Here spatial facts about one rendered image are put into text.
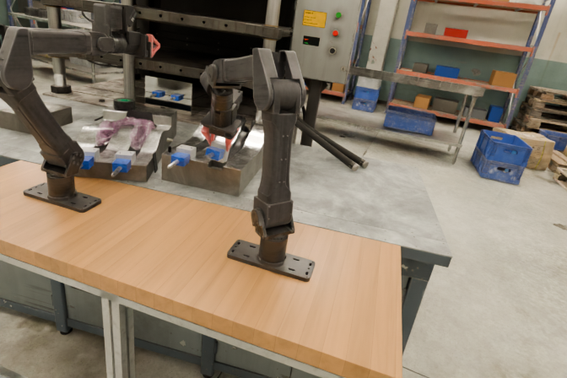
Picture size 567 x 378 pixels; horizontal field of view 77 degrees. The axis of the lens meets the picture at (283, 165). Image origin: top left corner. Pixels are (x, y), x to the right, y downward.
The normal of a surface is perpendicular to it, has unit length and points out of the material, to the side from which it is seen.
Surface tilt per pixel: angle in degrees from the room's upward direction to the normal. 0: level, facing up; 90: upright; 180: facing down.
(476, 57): 90
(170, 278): 0
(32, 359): 0
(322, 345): 0
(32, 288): 90
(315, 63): 90
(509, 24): 90
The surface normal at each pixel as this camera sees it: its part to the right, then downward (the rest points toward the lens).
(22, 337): 0.13, -0.92
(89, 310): -0.21, 0.33
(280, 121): 0.55, 0.26
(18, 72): 0.95, 0.22
